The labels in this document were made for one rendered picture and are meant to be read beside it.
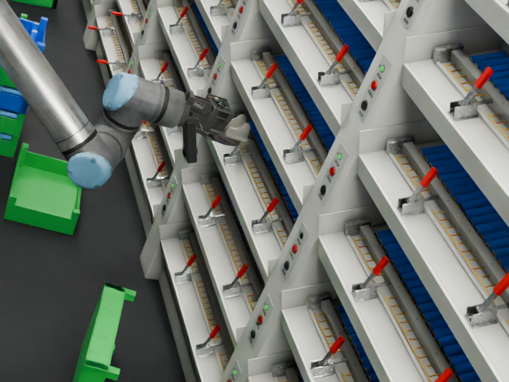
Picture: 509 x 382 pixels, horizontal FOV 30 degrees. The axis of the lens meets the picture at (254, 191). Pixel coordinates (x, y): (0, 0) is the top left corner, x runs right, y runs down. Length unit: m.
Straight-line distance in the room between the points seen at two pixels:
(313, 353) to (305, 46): 0.66
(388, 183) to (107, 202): 1.47
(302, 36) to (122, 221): 1.05
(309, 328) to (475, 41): 0.64
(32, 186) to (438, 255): 1.68
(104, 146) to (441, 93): 0.81
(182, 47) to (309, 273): 1.12
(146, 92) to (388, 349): 0.85
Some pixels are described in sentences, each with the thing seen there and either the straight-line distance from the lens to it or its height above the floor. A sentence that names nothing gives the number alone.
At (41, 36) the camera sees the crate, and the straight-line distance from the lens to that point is 3.05.
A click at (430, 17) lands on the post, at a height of 1.19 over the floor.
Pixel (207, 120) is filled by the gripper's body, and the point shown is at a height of 0.65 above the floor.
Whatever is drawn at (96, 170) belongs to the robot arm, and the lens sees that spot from 2.05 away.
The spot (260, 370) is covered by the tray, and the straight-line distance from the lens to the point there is 2.03.
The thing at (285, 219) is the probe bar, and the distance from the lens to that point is 2.10.
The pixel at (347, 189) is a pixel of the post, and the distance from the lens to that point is 1.78.
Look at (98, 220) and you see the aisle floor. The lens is 2.89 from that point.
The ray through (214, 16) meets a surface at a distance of 2.59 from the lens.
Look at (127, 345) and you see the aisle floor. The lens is 2.50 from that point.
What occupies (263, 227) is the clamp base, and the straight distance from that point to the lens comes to 2.10.
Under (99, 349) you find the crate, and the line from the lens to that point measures 2.16.
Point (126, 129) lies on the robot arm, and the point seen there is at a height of 0.59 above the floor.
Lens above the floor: 1.62
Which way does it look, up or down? 29 degrees down
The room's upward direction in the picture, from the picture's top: 24 degrees clockwise
